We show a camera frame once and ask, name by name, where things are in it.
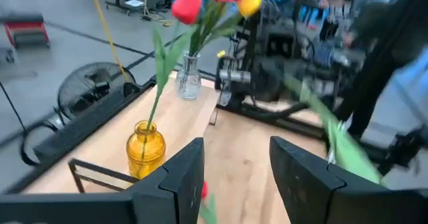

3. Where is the black metal beam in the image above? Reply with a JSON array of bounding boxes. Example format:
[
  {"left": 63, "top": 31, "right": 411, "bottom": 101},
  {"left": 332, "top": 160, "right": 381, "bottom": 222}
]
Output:
[{"left": 334, "top": 0, "right": 428, "bottom": 138}]

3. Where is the clear glass vase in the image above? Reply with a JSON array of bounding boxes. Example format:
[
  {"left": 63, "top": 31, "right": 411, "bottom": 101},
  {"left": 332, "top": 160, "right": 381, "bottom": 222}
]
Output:
[{"left": 176, "top": 51, "right": 203, "bottom": 100}]

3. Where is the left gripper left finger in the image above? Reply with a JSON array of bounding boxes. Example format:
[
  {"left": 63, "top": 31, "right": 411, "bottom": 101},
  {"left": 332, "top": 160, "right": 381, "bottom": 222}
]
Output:
[{"left": 124, "top": 136, "right": 205, "bottom": 224}]

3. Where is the black floor fan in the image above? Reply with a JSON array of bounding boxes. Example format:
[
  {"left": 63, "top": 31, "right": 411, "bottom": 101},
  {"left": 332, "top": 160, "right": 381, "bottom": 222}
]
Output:
[{"left": 56, "top": 62, "right": 141, "bottom": 120}]

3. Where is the yellow cord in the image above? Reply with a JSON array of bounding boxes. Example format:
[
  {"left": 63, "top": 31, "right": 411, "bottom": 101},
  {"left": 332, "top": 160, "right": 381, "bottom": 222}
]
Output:
[{"left": 88, "top": 0, "right": 133, "bottom": 83}]

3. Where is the black coiled cable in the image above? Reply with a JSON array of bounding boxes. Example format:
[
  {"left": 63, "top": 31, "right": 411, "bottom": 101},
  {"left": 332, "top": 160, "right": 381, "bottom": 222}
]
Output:
[{"left": 19, "top": 118, "right": 66, "bottom": 167}]

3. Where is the red and black cart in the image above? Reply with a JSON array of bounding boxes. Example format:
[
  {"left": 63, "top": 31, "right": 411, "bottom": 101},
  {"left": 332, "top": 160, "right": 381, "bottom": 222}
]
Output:
[{"left": 1, "top": 13, "right": 51, "bottom": 49}]

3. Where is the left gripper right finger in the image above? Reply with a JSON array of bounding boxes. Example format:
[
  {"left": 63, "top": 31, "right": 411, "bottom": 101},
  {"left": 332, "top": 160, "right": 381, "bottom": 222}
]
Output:
[{"left": 270, "top": 136, "right": 385, "bottom": 224}]

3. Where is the blue artificial flower bunch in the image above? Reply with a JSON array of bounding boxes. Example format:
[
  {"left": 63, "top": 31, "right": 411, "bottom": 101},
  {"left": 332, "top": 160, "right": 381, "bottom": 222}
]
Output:
[{"left": 284, "top": 75, "right": 384, "bottom": 185}]

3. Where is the red artificial tulip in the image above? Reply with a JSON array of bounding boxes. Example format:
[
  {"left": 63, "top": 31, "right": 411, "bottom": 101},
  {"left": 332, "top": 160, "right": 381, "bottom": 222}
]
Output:
[
  {"left": 142, "top": 0, "right": 203, "bottom": 161},
  {"left": 199, "top": 180, "right": 218, "bottom": 224}
]

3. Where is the amber glass vase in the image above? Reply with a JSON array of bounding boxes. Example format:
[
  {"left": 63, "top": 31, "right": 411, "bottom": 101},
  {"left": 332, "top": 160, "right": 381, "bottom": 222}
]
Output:
[{"left": 126, "top": 120, "right": 167, "bottom": 181}]

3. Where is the yellow artificial tulip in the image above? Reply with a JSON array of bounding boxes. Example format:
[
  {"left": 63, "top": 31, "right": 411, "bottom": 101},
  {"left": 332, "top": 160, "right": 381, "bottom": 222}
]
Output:
[{"left": 200, "top": 0, "right": 262, "bottom": 56}]

